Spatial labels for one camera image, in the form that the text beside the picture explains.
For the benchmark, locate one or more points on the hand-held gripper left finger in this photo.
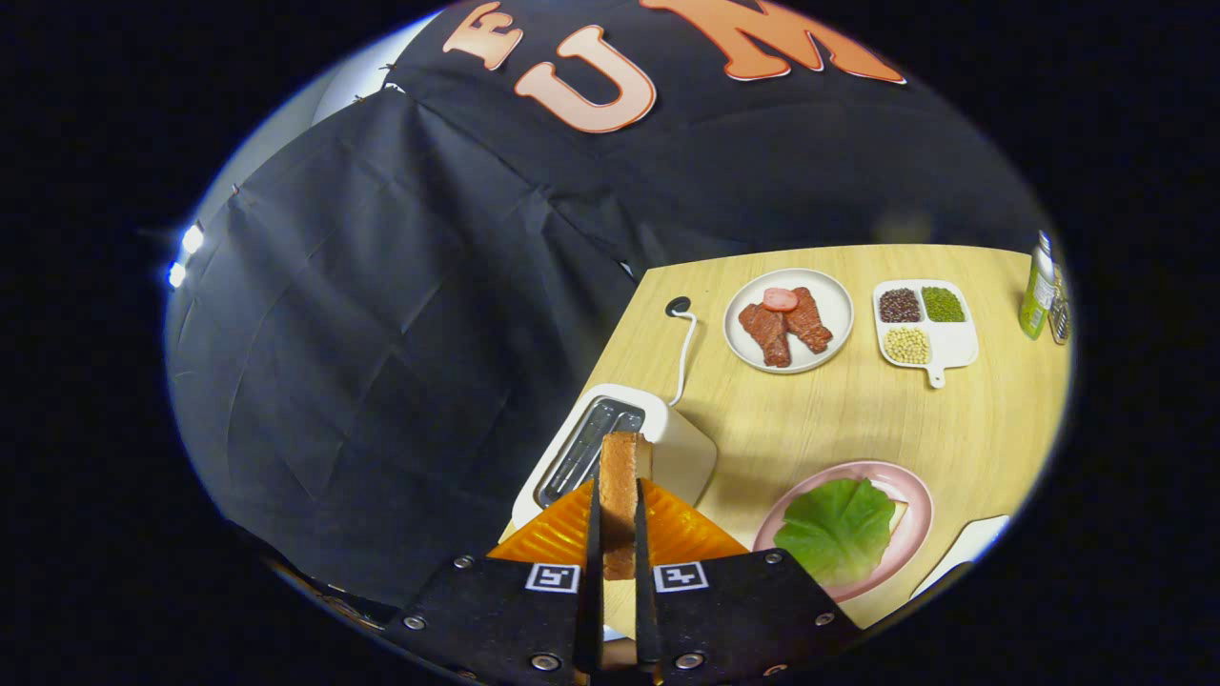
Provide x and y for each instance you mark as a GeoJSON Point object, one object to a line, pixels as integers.
{"type": "Point", "coordinates": [505, 619]}

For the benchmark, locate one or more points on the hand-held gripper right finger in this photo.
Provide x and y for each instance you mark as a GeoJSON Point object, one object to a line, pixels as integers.
{"type": "Point", "coordinates": [743, 619]}

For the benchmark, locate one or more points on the green lettuce leaf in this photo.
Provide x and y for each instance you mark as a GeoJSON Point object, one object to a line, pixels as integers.
{"type": "Point", "coordinates": [834, 529]}

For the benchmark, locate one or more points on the toasted bread slice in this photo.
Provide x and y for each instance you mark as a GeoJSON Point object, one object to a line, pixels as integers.
{"type": "Point", "coordinates": [620, 505]}

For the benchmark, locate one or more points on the white toaster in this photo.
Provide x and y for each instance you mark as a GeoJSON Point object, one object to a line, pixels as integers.
{"type": "Point", "coordinates": [681, 457]}

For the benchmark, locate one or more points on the pink plate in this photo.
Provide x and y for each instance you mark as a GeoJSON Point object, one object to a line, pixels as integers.
{"type": "Point", "coordinates": [915, 495]}

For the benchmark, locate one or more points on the brown meat piece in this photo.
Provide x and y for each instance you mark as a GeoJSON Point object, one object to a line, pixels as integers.
{"type": "Point", "coordinates": [810, 324]}
{"type": "Point", "coordinates": [767, 333]}

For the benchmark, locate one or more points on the black backdrop cloth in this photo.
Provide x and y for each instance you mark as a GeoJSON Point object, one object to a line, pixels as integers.
{"type": "Point", "coordinates": [400, 333]}

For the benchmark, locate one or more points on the yellow soybeans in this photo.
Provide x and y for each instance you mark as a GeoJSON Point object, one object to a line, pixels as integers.
{"type": "Point", "coordinates": [906, 346]}

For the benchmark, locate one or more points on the round sausage slice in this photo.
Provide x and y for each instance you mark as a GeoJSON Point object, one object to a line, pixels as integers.
{"type": "Point", "coordinates": [780, 299]}

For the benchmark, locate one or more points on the white oval plate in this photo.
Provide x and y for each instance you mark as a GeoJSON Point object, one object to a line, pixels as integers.
{"type": "Point", "coordinates": [834, 295]}

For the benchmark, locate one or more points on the white divided dish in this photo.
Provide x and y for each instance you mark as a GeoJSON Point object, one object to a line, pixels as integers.
{"type": "Point", "coordinates": [953, 343]}

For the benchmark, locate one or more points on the dark red beans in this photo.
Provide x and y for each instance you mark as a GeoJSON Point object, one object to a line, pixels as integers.
{"type": "Point", "coordinates": [899, 306]}

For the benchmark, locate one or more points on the green mung beans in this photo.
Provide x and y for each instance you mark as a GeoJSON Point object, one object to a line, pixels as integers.
{"type": "Point", "coordinates": [944, 304]}

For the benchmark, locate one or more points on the green label metal bottle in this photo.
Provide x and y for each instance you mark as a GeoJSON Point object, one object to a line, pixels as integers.
{"type": "Point", "coordinates": [1037, 295]}

